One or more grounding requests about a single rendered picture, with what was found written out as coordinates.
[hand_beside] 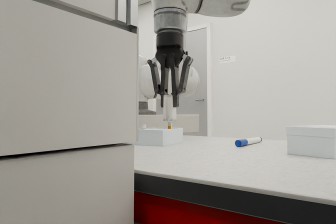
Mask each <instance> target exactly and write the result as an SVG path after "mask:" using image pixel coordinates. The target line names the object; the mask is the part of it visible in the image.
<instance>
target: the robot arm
mask: <svg viewBox="0 0 336 224"><path fill-rule="evenodd" d="M250 1H251V0H151V3H152V6H153V13H154V14H153V18H154V28H153V31H154V33H155V34H157V35H156V53H155V57H154V58H152V59H148V60H147V59H146V58H145V57H143V56H141V55H139V72H138V115H157V112H156V111H152V110H149V108H148V100H149V99H161V102H160V106H161V108H163V121H168V119H169V120H170V121H176V120H177V113H176V108H178V107H179V99H182V98H186V97H189V96H191V95H193V94H194V93H195V92H196V91H197V90H198V88H199V84H200V78H199V75H198V72H197V70H196V69H195V68H194V67H192V66H191V64H192V62H193V60H194V59H193V58H192V57H190V56H187V55H186V42H187V30H188V18H189V14H200V15H203V16H209V17H220V18H228V17H235V16H238V15H241V14H242V13H243V12H244V11H246V10H247V8H248V7H249V5H250Z"/></svg>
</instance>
